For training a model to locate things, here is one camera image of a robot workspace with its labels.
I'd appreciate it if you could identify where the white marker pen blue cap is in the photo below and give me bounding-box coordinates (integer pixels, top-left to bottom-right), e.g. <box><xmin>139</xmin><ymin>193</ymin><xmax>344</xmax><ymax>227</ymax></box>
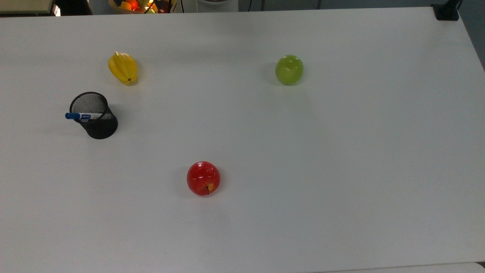
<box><xmin>65</xmin><ymin>112</ymin><xmax>116</xmax><ymax>121</ymax></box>

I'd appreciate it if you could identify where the black mesh pen cup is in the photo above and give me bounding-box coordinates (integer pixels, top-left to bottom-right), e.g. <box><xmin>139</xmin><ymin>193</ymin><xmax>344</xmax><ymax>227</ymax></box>
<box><xmin>69</xmin><ymin>92</ymin><xmax>119</xmax><ymax>140</ymax></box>

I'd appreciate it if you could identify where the red plastic apple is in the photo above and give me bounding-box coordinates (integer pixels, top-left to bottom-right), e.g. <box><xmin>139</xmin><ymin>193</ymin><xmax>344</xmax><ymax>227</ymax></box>
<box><xmin>186</xmin><ymin>161</ymin><xmax>221</xmax><ymax>196</ymax></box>

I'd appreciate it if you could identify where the green plastic apple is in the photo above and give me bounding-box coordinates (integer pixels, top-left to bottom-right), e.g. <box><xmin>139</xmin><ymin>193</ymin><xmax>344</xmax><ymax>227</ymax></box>
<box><xmin>275</xmin><ymin>55</ymin><xmax>304</xmax><ymax>85</ymax></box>

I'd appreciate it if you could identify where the yellow plastic starfruit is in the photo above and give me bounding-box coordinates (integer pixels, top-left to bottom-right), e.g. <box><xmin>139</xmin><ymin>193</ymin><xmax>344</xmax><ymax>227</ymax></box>
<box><xmin>108</xmin><ymin>51</ymin><xmax>138</xmax><ymax>85</ymax></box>

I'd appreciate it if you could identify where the bowl of toy fruit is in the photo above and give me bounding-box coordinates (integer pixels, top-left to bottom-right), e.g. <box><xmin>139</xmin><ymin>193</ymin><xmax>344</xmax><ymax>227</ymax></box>
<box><xmin>108</xmin><ymin>0</ymin><xmax>178</xmax><ymax>14</ymax></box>

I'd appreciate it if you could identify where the black table clamp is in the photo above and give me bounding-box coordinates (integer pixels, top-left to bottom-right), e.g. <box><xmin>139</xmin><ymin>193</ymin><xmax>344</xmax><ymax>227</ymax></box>
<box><xmin>431</xmin><ymin>0</ymin><xmax>463</xmax><ymax>21</ymax></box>

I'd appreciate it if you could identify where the beige wooden board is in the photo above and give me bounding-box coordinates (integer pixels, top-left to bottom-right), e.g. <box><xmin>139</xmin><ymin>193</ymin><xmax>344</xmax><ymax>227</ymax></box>
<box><xmin>0</xmin><ymin>0</ymin><xmax>56</xmax><ymax>16</ymax></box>

